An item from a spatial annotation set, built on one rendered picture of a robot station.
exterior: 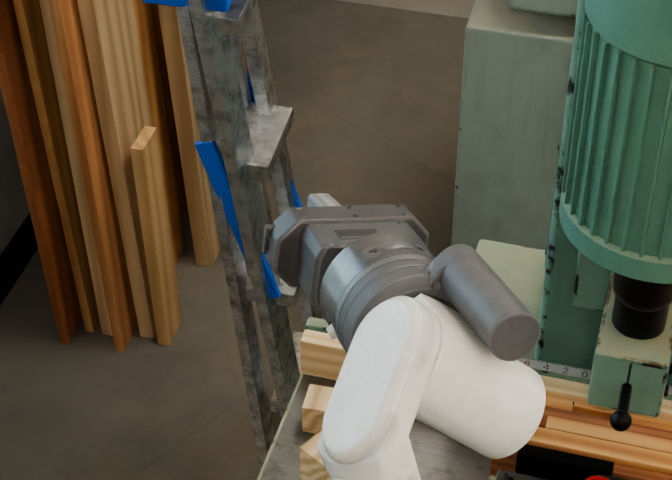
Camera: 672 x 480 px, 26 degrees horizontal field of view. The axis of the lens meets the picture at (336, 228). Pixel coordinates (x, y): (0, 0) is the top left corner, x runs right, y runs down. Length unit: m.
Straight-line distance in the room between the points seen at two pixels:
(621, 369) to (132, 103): 1.48
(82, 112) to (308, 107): 1.08
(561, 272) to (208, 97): 0.66
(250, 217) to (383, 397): 1.30
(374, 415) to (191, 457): 1.86
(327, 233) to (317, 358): 0.54
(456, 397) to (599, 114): 0.38
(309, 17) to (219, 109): 1.88
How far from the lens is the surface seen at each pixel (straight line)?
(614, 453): 1.44
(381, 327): 0.90
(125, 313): 2.90
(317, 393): 1.52
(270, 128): 2.20
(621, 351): 1.40
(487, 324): 0.89
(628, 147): 1.21
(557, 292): 1.66
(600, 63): 1.19
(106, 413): 2.82
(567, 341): 1.70
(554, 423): 1.48
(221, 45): 2.03
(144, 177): 2.66
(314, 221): 1.05
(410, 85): 3.64
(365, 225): 1.06
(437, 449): 1.52
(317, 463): 1.45
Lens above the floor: 2.03
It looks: 40 degrees down
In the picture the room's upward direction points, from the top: straight up
